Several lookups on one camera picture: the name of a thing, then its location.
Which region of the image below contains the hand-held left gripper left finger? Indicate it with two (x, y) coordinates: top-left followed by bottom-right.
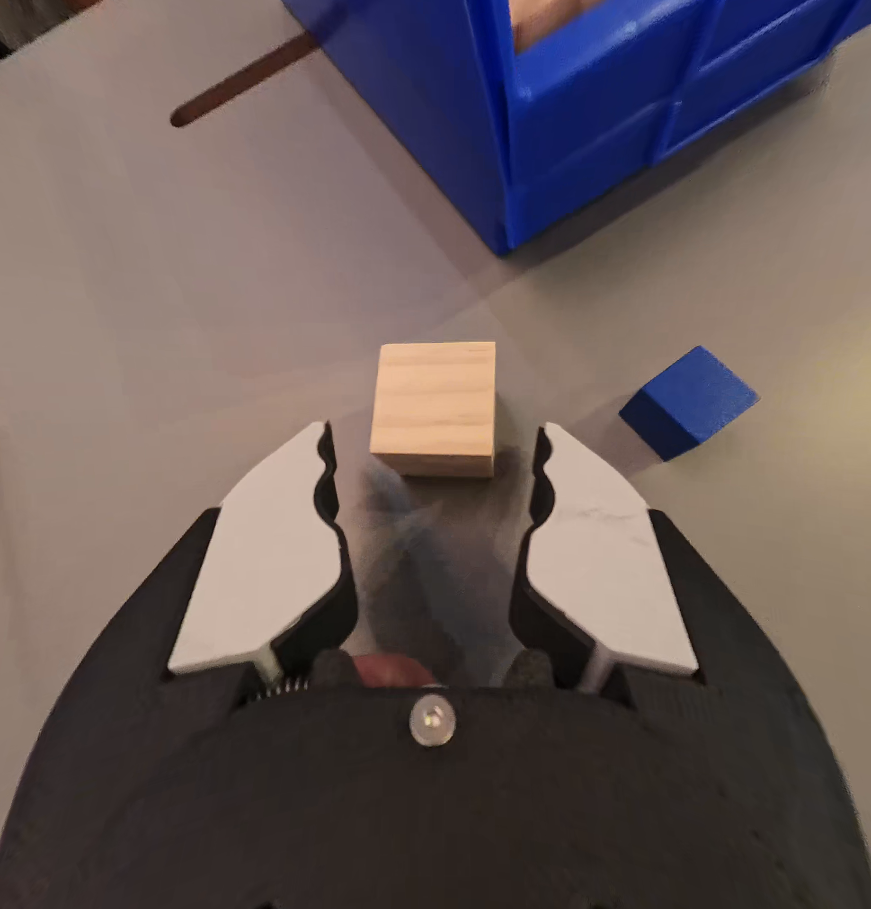
(167, 422), (358, 683)

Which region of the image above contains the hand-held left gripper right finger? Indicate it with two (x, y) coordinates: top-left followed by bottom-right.
(508, 422), (699, 691)

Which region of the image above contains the plain wooden cube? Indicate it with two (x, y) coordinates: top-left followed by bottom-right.
(369, 341), (498, 479)
(512, 0), (601, 55)

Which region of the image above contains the blue plastic bin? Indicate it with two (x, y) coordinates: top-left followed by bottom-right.
(281, 0), (871, 257)

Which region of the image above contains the small blue wooden cube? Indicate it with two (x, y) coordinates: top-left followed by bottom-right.
(618, 345), (762, 463)

